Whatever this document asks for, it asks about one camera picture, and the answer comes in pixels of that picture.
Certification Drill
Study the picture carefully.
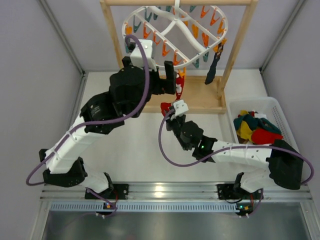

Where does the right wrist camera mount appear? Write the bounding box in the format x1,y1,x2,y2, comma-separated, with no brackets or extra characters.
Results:
170,99,189,120

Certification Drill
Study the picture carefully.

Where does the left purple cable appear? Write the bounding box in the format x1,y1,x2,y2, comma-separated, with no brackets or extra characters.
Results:
25,34,151,218

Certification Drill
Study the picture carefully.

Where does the yellow sock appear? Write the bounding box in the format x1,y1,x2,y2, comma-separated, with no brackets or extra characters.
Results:
236,121,254,141

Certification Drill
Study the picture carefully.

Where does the purple cable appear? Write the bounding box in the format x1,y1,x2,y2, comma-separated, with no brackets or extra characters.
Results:
158,108,315,218
25,34,151,218

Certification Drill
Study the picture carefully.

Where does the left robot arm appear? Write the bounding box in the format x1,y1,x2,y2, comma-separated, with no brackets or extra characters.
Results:
39,56,177,199

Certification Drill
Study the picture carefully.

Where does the teal sock in basket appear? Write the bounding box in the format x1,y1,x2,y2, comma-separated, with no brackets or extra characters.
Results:
233,111,282,135

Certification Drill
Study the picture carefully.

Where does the white plastic basket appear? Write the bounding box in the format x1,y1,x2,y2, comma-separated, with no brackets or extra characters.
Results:
227,96,299,152

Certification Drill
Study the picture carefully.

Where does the grey slotted cable duct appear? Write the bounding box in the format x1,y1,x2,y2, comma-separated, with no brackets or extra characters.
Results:
50,201,250,213

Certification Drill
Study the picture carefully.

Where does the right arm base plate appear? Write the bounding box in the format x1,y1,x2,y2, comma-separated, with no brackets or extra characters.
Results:
217,183,262,200

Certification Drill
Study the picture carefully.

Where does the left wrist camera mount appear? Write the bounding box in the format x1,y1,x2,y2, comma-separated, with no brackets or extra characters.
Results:
127,39,158,72

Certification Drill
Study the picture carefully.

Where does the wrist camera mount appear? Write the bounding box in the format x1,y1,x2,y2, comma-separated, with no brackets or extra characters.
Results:
127,39,158,72
170,99,189,120

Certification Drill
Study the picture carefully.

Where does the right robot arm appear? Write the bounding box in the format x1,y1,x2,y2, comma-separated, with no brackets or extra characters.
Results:
165,115,304,193

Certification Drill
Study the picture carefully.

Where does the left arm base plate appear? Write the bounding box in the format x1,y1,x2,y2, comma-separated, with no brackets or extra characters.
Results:
95,183,129,200

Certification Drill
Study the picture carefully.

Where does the red sock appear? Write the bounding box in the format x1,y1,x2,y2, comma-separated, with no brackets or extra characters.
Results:
251,128,283,145
160,70,186,116

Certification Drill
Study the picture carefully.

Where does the white oval clip hanger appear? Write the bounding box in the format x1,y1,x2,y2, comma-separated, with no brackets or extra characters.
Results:
121,4,229,70

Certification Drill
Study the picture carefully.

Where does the aluminium rail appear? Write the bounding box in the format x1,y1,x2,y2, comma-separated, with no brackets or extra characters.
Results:
40,182,313,202

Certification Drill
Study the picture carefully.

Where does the wooden hanger stand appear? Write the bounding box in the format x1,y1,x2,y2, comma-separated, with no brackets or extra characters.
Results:
100,0,257,114

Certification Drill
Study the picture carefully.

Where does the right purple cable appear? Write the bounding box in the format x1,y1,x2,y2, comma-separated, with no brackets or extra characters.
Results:
158,108,315,218

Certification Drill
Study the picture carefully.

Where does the black sock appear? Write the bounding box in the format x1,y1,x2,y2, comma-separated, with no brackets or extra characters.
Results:
204,42,224,85

